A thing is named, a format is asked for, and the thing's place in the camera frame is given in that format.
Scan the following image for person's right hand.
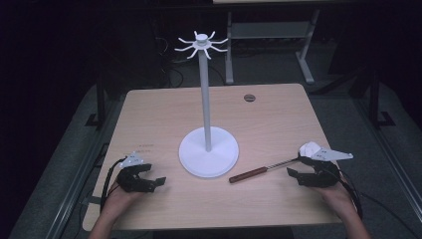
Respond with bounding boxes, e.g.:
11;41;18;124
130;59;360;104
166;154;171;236
313;180;353;215

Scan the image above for person's left hand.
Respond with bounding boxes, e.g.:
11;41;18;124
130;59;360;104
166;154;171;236
102;180;144;218

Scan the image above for white hook rack stand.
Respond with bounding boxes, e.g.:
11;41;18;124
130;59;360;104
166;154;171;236
174;30;240;178

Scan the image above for white metal desk frame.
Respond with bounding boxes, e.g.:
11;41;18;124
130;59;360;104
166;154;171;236
212;0;322;85

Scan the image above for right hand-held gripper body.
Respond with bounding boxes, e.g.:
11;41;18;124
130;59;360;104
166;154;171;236
297;146;354;189

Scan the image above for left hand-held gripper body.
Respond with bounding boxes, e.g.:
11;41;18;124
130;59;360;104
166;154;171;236
115;151;156;194

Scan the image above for grey metal floor rail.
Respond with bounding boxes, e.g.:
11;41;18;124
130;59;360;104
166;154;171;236
44;96;125;239
351;98;422;215

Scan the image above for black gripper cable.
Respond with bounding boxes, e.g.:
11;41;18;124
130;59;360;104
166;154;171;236
337;170;422;239
100;157;126;211

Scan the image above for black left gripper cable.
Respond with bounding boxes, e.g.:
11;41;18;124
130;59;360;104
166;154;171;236
100;157;126;211

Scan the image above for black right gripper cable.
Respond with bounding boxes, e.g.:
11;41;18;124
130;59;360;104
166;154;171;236
337;170;422;239

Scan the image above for black floor cables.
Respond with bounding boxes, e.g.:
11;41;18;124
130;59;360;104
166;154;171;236
153;35;227;88

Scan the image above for black metal stand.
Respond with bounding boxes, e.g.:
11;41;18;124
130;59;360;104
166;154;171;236
84;75;107;129
362;68;397;129

